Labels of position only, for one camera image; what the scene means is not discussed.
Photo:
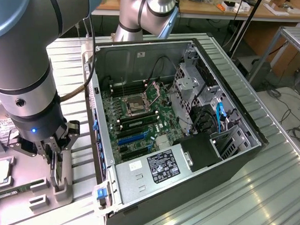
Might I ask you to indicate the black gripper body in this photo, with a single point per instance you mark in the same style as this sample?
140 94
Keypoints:
37 127

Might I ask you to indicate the graphics card with black shroud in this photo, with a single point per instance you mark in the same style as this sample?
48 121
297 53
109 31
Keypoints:
56 173

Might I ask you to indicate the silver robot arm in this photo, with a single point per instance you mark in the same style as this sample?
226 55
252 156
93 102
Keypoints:
18 49

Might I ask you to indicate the hard disk in blue carrier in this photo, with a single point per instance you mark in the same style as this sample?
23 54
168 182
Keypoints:
0 129

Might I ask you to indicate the green RAM stick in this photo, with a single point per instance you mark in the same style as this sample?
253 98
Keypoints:
12 191

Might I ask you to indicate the short black expansion slot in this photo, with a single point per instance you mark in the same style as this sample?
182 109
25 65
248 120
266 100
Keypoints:
124 150

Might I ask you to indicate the grey parts rack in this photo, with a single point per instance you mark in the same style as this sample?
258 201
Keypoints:
24 201

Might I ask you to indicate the blue expansion slot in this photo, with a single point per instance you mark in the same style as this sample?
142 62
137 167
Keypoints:
130 139

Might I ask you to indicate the long black expansion slot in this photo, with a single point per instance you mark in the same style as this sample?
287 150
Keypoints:
136 157
132 133
134 151

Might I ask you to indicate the blue case latch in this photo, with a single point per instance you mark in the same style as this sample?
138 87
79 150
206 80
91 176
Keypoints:
100 193

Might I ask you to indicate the RAM stick with white label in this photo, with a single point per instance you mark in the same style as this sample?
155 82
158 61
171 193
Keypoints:
135 124

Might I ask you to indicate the black RAM slot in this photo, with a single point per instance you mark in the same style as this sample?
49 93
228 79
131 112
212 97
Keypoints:
138 120
136 117
127 86
128 91

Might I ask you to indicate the CPU socket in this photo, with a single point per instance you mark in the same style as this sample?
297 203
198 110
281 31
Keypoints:
135 105

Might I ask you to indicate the silver power supply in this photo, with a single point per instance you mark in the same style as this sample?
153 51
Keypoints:
137 181

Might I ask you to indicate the silver chipset heatsink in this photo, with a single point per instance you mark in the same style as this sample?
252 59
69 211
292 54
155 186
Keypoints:
163 141

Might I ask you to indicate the green motherboard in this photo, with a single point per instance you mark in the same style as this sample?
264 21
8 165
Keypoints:
165 113

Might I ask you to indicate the silver socket cover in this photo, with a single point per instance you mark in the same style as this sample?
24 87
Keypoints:
153 83

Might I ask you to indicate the silver drive cage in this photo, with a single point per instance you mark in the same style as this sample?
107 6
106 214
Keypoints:
188 84

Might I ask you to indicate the black plastic cover block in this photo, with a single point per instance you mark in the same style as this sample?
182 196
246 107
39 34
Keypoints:
200 152

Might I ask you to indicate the open black PC case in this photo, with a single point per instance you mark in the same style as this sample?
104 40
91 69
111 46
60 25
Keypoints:
185 206

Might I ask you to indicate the perforated metal disk bay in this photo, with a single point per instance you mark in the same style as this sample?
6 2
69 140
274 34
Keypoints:
233 146

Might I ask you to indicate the wooden workbench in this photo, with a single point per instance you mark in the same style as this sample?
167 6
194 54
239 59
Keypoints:
199 10

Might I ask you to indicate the black floor box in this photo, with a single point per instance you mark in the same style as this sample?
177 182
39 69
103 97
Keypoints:
256 69

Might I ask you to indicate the orange and white small box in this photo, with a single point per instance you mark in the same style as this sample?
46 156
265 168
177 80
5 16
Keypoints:
221 6

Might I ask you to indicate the black stand pole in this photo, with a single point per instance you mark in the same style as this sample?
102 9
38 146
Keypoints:
246 24

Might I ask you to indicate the brown wooden panel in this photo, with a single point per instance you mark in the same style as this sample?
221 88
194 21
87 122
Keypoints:
262 37

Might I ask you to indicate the flat white box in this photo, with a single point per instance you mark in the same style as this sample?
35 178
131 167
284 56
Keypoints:
276 9

